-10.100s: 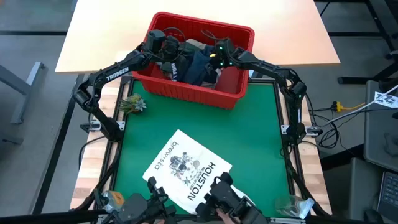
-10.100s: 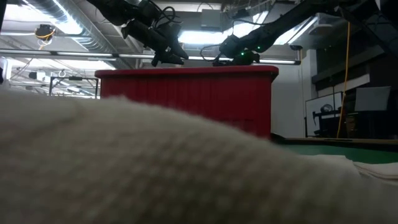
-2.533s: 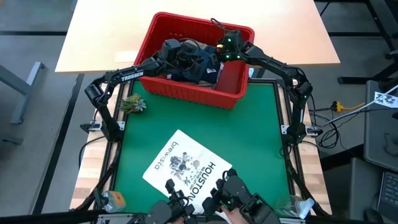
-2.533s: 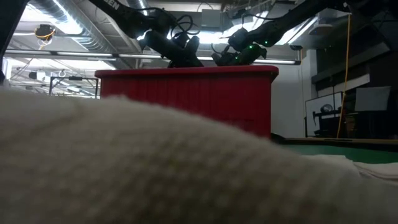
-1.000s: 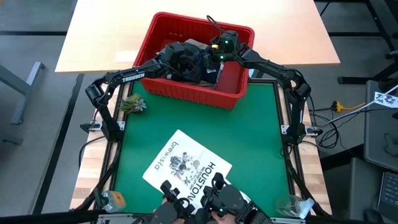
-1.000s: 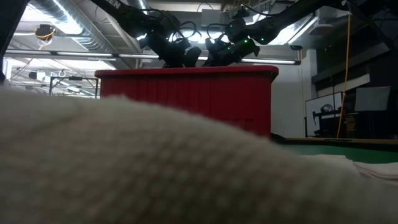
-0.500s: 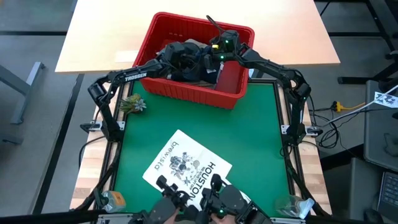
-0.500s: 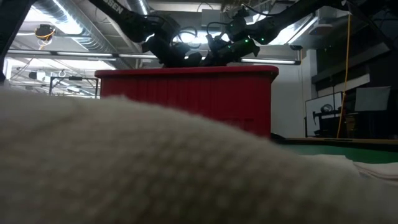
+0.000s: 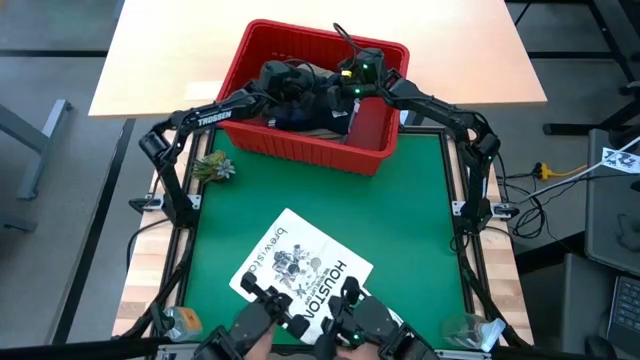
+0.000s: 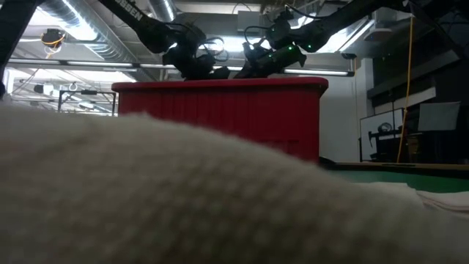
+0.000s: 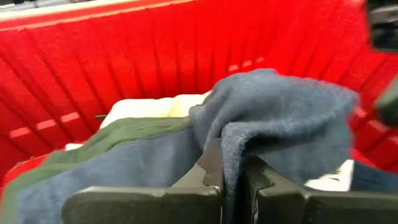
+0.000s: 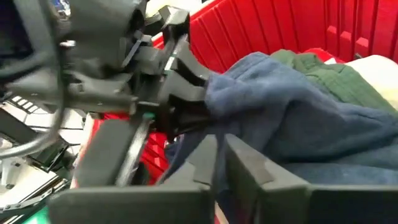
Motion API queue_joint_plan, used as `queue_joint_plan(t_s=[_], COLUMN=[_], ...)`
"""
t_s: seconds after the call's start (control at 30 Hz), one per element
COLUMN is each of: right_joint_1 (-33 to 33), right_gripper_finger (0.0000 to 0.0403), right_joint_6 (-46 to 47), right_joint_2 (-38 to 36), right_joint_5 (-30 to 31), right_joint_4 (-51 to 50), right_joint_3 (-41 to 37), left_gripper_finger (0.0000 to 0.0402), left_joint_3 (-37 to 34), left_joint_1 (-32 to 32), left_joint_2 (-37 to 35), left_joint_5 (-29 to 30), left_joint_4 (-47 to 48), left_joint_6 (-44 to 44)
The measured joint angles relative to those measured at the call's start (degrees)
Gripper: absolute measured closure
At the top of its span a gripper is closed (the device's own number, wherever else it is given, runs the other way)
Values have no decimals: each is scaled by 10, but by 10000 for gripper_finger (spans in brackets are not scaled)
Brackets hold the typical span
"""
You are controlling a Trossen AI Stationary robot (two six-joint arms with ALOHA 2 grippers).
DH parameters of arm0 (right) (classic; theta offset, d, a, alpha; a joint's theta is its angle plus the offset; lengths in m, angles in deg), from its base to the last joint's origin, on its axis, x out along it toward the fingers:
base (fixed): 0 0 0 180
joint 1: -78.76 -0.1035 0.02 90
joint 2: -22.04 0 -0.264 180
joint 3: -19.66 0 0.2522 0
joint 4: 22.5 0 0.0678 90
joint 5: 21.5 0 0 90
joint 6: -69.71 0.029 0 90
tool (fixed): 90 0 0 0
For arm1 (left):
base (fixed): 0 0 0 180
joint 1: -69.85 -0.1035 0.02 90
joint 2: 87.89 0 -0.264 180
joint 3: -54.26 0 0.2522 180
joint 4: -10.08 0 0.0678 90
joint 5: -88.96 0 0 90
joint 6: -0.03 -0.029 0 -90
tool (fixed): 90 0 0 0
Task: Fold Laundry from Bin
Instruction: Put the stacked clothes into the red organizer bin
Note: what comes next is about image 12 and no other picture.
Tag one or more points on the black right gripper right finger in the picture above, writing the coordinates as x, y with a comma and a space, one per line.
255, 186

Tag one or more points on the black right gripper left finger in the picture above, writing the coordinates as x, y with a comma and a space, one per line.
205, 168

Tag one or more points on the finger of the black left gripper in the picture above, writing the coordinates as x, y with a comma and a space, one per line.
183, 37
183, 102

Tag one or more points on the black garment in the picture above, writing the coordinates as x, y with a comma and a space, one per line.
280, 109

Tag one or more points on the dark green garment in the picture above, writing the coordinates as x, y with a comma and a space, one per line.
335, 81

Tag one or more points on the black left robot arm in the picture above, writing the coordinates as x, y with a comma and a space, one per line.
28, 31

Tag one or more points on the red plastic laundry bin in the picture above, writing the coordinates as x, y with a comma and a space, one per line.
264, 25

